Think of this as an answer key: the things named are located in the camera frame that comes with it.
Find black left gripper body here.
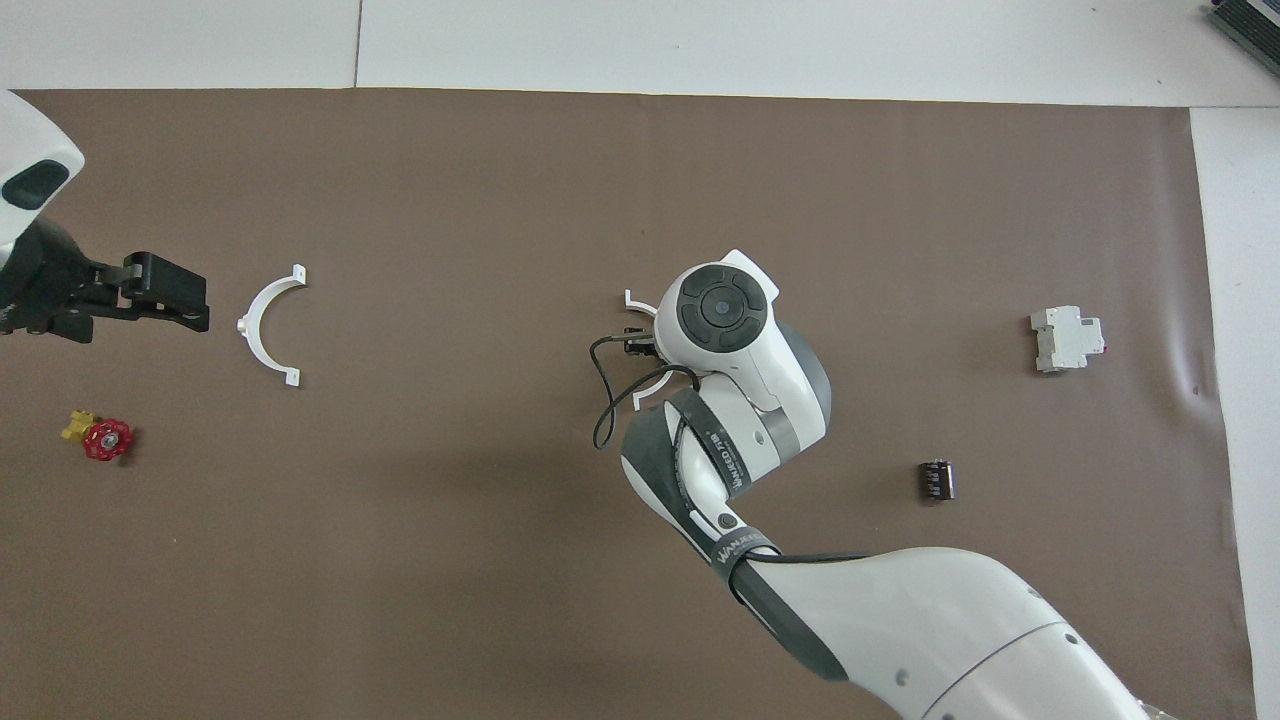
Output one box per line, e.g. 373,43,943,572
0,215,126,346

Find grey circuit breaker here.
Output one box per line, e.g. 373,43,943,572
1030,305,1106,374

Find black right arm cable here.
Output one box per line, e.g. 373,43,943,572
590,333,871,566

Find white half-ring pipe clamp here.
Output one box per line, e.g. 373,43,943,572
237,265,307,389
624,289,701,412

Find brown paper mat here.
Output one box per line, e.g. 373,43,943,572
0,88,1259,720

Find red handle brass valve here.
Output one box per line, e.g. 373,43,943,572
62,408,134,463

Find blue grey ribbed object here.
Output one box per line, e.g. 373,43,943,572
1205,0,1280,76

